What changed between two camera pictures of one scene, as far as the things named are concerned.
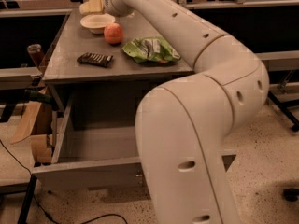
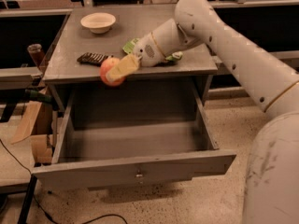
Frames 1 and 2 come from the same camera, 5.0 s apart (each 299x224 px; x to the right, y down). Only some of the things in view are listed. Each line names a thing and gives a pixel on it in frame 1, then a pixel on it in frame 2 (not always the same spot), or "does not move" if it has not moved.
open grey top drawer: [95, 146] does not move
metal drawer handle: [138, 177] does not move
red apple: [113, 33] -> [107, 64]
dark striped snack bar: [95, 59] does not move
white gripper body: [112, 3] -> [146, 52]
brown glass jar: [36, 53] does not move
